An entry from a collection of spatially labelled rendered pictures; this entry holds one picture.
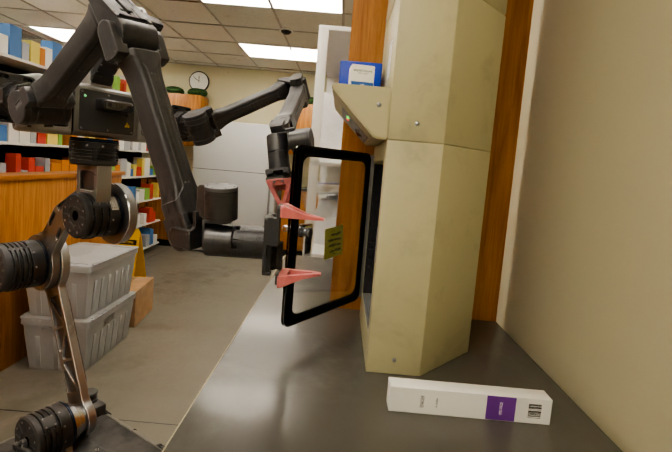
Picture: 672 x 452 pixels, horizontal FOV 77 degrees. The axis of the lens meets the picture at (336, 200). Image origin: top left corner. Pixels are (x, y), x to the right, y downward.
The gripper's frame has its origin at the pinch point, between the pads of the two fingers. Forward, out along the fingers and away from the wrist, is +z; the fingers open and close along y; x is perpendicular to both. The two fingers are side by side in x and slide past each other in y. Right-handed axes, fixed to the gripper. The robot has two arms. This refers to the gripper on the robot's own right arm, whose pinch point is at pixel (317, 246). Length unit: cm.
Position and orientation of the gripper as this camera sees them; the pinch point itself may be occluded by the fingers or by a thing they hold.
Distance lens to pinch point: 75.1
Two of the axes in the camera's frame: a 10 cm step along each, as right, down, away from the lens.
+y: 0.6, -10.0, -0.6
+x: 0.2, -0.6, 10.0
